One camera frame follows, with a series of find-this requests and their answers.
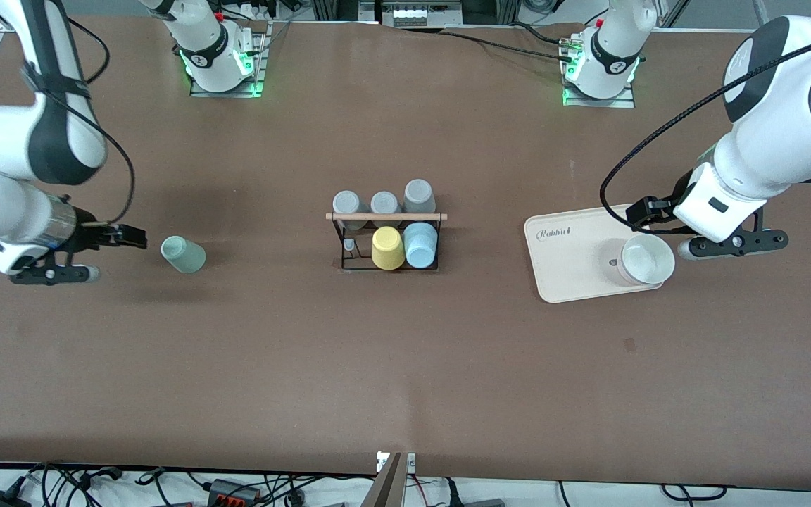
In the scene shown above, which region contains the pale green cup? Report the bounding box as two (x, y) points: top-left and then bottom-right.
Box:
(161, 235), (207, 275)

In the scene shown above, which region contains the light blue cup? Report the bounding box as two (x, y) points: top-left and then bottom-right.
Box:
(403, 223), (439, 270)

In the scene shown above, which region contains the white bowl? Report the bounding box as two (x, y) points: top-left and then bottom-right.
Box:
(617, 233), (677, 287)

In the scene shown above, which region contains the beige rabbit print tray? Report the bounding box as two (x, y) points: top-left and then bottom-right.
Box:
(524, 204), (665, 304)

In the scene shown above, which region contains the grey cup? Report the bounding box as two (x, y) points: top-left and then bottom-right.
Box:
(332, 190), (369, 231)
(370, 191), (402, 227)
(403, 179), (436, 214)

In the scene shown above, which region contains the yellow cup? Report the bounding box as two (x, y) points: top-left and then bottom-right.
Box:
(371, 226), (406, 271)

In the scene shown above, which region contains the black orange terminal block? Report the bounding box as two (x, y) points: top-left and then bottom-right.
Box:
(207, 479), (263, 505)

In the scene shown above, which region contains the white power strip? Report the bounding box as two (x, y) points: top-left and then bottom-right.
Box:
(381, 0), (464, 27)

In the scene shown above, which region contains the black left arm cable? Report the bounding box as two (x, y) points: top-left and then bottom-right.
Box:
(600, 27), (811, 234)

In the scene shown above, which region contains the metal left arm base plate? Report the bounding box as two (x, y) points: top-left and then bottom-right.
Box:
(562, 28), (637, 108)

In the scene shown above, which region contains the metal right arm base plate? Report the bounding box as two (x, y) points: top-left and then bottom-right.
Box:
(189, 20), (269, 99)

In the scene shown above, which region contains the black cable on table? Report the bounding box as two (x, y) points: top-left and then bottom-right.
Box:
(441, 21), (579, 61)

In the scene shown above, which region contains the black wire rack wooden handle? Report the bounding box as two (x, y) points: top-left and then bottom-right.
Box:
(326, 211), (448, 273)

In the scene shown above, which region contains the black floor cable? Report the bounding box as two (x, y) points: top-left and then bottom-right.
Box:
(661, 483), (728, 501)

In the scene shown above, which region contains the white pole bracket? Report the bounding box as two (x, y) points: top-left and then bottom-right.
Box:
(376, 451), (417, 474)

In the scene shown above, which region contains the wooden camera pole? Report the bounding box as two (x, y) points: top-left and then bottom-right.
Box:
(362, 452), (404, 507)

